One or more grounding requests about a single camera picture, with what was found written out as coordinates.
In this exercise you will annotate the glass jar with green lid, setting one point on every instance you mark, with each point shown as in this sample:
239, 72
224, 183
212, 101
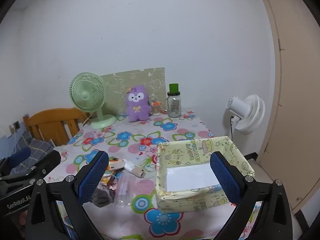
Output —
174, 105

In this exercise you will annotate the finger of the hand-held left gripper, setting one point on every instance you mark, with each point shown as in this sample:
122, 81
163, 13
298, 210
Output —
20, 155
47, 161

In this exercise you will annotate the yellow printed fabric box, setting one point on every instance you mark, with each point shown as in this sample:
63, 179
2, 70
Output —
180, 202

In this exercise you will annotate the white standing fan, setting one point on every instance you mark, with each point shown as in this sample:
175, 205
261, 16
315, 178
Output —
250, 115

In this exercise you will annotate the yellow cartoon printed packet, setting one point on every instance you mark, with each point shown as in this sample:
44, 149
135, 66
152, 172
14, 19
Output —
115, 163

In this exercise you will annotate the grey plaid bedding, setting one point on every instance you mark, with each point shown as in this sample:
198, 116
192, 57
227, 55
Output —
37, 147

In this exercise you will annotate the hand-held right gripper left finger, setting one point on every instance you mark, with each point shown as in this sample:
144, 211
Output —
92, 177

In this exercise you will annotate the cotton swab jar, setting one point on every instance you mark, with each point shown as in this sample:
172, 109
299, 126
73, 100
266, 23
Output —
156, 110

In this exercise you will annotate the beige door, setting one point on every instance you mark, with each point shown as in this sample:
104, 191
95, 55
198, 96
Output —
295, 105

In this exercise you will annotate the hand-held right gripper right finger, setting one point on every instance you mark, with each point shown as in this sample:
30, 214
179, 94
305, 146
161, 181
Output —
225, 180

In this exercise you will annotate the clear plastic tube pack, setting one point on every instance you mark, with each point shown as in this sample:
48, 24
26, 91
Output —
125, 190

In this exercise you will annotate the green desk fan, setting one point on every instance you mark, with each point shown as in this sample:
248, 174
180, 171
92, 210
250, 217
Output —
86, 95

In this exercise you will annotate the green printed board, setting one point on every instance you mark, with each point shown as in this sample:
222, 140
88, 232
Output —
117, 85

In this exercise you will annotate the floral tablecloth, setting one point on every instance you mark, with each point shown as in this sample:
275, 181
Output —
140, 140

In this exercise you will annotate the purple plush toy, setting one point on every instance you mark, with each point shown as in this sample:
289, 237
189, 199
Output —
137, 110

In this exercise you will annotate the pink cartoon printed pouch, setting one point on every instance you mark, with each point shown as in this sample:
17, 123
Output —
107, 181

